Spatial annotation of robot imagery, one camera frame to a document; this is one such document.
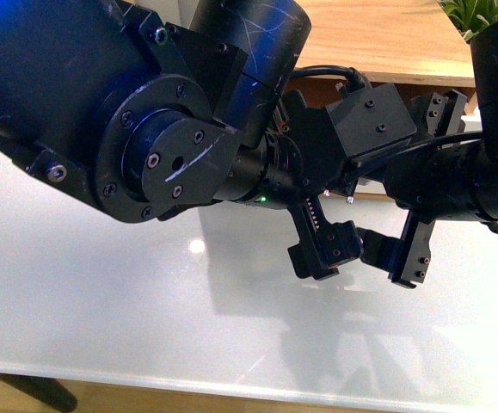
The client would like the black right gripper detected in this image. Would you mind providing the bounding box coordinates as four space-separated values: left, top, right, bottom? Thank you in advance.
360 89 466 287

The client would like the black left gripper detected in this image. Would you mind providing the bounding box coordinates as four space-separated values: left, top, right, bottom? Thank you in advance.
279 89 356 280

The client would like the wooden drawer cabinet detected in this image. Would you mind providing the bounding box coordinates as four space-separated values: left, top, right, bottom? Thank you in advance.
298 1 478 115

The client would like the spider plant in white pot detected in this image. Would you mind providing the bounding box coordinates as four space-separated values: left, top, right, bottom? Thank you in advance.
438 0 498 44

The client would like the dark table leg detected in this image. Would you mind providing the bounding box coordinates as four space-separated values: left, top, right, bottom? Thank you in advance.
0 373 77 412

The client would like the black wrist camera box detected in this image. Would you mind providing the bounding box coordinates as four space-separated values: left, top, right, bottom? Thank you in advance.
325 83 416 161

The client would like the black camera cable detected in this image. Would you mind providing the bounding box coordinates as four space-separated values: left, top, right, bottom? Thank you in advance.
291 65 372 91

